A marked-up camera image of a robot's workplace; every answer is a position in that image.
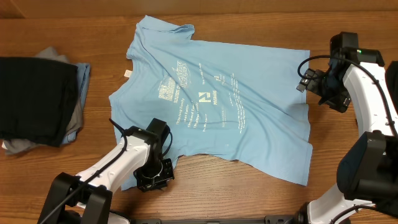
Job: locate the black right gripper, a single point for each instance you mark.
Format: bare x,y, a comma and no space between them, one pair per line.
319,86

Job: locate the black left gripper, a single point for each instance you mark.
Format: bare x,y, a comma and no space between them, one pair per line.
146,185

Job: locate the light blue printed t-shirt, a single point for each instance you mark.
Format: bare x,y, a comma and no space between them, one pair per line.
236,102

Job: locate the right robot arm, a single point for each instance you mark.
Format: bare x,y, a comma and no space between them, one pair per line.
366,177

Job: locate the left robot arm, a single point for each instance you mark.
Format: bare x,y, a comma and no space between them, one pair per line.
87,196

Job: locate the black t-shirt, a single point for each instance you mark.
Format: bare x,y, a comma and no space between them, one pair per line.
391,76

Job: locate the folded grey garment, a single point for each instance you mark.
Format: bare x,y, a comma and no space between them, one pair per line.
43,97

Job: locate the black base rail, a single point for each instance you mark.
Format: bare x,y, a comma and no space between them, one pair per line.
202,221

